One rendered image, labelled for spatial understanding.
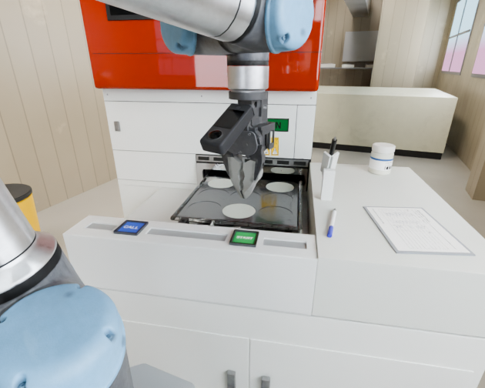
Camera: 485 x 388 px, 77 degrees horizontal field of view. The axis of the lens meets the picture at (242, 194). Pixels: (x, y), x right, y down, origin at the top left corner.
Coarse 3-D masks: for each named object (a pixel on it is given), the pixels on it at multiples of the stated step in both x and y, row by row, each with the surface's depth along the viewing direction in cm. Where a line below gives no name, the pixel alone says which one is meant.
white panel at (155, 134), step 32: (128, 96) 117; (160, 96) 115; (192, 96) 113; (224, 96) 111; (288, 96) 107; (128, 128) 122; (160, 128) 120; (192, 128) 117; (288, 128) 111; (128, 160) 128; (160, 160) 125; (192, 160) 123
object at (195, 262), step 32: (96, 224) 72; (160, 224) 71; (192, 224) 71; (96, 256) 68; (128, 256) 66; (160, 256) 65; (192, 256) 63; (224, 256) 62; (256, 256) 60; (288, 256) 59; (128, 288) 70; (160, 288) 68; (192, 288) 66; (224, 288) 65; (256, 288) 63; (288, 288) 62
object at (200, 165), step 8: (200, 168) 122; (208, 168) 121; (216, 168) 121; (224, 168) 120; (264, 168) 117; (272, 168) 117; (280, 168) 116; (288, 168) 116; (296, 168) 115; (304, 168) 115; (200, 176) 123; (304, 184) 118
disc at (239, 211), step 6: (234, 204) 95; (240, 204) 95; (222, 210) 91; (228, 210) 91; (234, 210) 91; (240, 210) 91; (246, 210) 91; (252, 210) 91; (228, 216) 88; (234, 216) 88; (240, 216) 88; (246, 216) 88
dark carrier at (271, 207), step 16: (208, 192) 104; (224, 192) 104; (256, 192) 104; (272, 192) 104; (288, 192) 104; (192, 208) 93; (208, 208) 93; (256, 208) 93; (272, 208) 93; (288, 208) 93; (288, 224) 83
